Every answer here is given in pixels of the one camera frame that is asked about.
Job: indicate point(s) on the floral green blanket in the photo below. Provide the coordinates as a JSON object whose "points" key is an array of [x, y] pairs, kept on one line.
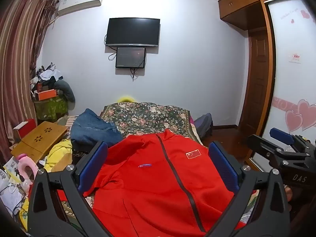
{"points": [[148, 116]]}

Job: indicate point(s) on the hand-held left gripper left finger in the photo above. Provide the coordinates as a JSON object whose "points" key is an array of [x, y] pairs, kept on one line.
{"points": [[95, 163]]}

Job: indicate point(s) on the brown wooden door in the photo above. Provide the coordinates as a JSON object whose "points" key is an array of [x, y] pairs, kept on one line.
{"points": [[258, 79]]}

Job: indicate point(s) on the yellow cloth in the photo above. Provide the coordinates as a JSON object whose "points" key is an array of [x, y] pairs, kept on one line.
{"points": [[58, 153]]}

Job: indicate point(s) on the green patterned table cover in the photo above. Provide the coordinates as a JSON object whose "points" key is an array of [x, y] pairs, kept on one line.
{"points": [[50, 107]]}

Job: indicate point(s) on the red white door sticker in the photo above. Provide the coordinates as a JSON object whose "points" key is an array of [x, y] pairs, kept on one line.
{"points": [[295, 58]]}

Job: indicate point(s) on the grey purple backpack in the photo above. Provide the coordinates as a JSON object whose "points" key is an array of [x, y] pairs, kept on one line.
{"points": [[205, 126]]}

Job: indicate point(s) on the large black wall television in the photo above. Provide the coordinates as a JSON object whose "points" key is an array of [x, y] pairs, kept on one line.
{"points": [[133, 32]]}

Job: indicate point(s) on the yellow round thing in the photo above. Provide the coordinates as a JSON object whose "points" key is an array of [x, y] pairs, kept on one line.
{"points": [[126, 98]]}

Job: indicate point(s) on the pile of clutter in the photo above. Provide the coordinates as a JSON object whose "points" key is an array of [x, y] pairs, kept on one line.
{"points": [[45, 75]]}

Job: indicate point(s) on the blue jeans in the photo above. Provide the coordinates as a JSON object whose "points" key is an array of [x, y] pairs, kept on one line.
{"points": [[91, 128]]}

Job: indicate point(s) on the orange box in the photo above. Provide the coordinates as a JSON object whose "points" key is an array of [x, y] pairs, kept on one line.
{"points": [[45, 94]]}

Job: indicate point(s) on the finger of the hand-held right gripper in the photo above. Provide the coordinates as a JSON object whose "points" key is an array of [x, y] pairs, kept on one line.
{"points": [[259, 143], [281, 134]]}

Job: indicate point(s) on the striped brown curtain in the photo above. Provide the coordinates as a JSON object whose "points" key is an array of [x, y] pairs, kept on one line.
{"points": [[19, 66]]}

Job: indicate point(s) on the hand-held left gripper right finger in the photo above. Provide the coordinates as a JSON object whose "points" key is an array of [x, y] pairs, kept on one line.
{"points": [[223, 165]]}

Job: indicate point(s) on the white air conditioner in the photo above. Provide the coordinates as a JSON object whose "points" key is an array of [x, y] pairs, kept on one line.
{"points": [[79, 1]]}

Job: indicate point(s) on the white heart-print sliding door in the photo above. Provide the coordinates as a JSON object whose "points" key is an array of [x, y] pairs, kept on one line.
{"points": [[293, 79]]}

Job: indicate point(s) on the wooden lap desk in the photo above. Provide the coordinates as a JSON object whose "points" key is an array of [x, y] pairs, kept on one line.
{"points": [[37, 138]]}

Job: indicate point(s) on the red white box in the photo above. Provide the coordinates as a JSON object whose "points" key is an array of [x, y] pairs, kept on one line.
{"points": [[26, 127]]}

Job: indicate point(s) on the wooden overhead cabinet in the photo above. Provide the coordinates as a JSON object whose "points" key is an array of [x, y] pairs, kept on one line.
{"points": [[246, 2]]}

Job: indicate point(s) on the small black wall monitor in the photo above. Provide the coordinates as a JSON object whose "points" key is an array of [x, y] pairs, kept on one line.
{"points": [[130, 57]]}

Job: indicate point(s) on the red zip jacket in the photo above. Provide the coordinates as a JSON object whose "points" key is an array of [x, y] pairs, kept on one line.
{"points": [[148, 190]]}

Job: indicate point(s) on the pink plastic toy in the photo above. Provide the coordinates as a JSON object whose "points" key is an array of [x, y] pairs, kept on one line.
{"points": [[24, 167]]}

